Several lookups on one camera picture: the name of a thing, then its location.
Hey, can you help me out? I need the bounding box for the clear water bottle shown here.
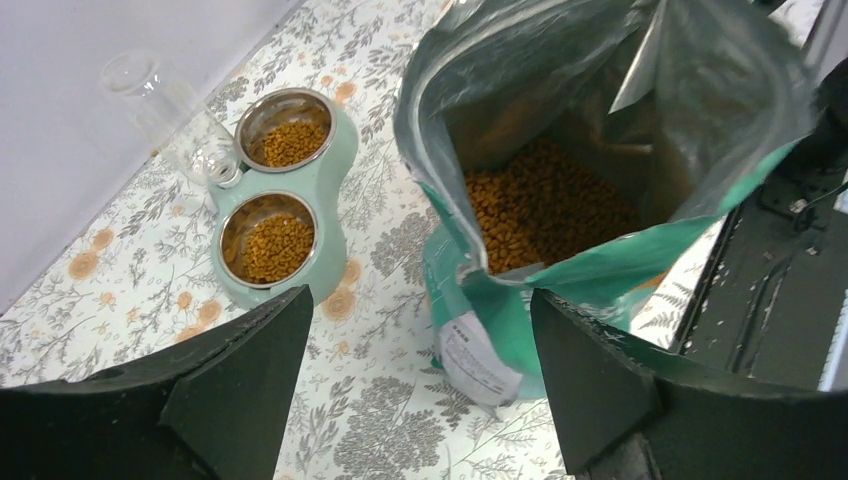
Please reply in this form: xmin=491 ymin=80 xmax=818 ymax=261
xmin=100 ymin=50 xmax=243 ymax=189

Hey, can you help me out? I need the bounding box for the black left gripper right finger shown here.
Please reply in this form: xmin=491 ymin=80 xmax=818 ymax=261
xmin=531 ymin=289 xmax=847 ymax=479

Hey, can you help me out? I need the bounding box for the brown kibble in bag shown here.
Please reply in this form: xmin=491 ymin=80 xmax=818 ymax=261
xmin=465 ymin=139 xmax=640 ymax=274

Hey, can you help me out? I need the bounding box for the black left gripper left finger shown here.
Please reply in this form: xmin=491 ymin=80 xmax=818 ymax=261
xmin=1 ymin=286 xmax=314 ymax=479

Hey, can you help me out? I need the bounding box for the mint green double bowl stand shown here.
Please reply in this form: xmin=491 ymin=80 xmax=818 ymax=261
xmin=209 ymin=88 xmax=359 ymax=309

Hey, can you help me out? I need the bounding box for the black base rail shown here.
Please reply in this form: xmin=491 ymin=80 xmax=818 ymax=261
xmin=671 ymin=63 xmax=847 ymax=391

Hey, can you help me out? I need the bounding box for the green pet food bag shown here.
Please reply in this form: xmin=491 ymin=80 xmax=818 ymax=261
xmin=394 ymin=1 xmax=817 ymax=408

